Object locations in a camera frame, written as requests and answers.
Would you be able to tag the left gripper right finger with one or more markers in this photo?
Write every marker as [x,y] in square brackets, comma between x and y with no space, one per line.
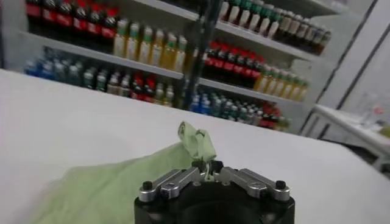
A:
[250,182]

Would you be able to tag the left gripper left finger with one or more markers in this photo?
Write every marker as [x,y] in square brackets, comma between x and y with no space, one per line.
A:
[176,182]

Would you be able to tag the light green printed t-shirt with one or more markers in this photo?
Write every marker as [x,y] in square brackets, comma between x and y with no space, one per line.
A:
[122,188]

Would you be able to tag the small white cap dark bottle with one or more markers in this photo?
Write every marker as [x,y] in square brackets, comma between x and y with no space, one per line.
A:
[101,81]
[125,86]
[234,113]
[113,84]
[242,114]
[250,116]
[88,79]
[258,118]

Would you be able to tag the small red cap cola bottle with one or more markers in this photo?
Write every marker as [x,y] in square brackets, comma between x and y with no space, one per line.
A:
[275,120]
[265,117]
[149,89]
[137,87]

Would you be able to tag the small green tinted water bottle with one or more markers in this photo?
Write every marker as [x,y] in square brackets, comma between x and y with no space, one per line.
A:
[216,108]
[59,72]
[226,110]
[73,75]

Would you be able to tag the small blue water bottle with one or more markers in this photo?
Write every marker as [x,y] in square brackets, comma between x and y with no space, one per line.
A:
[46,70]
[205,106]
[31,67]
[195,104]

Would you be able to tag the white side table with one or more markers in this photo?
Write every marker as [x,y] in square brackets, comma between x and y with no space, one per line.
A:
[344,118]

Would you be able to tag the clear bottle red label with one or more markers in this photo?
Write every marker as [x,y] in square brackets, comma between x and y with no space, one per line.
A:
[377,113]

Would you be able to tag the rounded greenish grey object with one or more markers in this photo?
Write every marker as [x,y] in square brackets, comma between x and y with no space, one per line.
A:
[385,131]

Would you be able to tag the beige label dark tea bottle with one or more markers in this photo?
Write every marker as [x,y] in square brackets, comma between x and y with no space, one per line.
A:
[325,42]
[294,30]
[284,26]
[302,33]
[309,36]
[317,39]

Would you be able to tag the green cap dark tea bottle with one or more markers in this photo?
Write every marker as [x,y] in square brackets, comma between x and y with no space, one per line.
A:
[244,16]
[255,19]
[273,25]
[264,22]
[234,12]
[224,9]

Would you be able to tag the black wall frame post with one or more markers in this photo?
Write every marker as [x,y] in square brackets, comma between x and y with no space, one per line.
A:
[365,67]
[346,51]

